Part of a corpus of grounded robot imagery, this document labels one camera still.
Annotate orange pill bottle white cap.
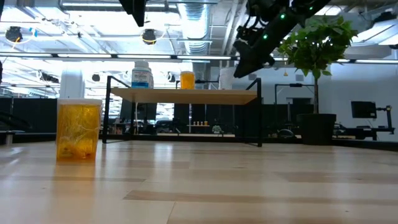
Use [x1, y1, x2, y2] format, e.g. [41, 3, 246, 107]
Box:
[180, 70, 197, 91]

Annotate black plant pot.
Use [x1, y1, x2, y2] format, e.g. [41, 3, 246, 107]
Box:
[297, 113, 338, 146]

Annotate rectangular ceiling light panel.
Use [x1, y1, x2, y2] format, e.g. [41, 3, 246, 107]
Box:
[313, 5, 343, 16]

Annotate wide orange pill bottle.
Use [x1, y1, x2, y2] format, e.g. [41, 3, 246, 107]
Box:
[56, 98, 103, 164]

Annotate white column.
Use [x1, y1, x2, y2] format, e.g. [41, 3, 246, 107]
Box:
[59, 70, 86, 100]

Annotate green potted tree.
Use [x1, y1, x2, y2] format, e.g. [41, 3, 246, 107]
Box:
[276, 14, 358, 114]

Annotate wooden shelf black metal frame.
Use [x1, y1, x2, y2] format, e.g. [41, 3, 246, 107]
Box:
[102, 75, 263, 147]

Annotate black computer monitor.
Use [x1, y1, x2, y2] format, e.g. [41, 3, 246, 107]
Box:
[351, 100, 378, 119]

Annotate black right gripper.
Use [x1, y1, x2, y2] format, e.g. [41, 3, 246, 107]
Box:
[233, 12, 301, 78]

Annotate silver ceiling air duct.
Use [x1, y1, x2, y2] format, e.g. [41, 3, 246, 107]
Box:
[177, 0, 213, 82]

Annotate long ceiling light strip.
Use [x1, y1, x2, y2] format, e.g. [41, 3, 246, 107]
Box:
[0, 52, 398, 65]

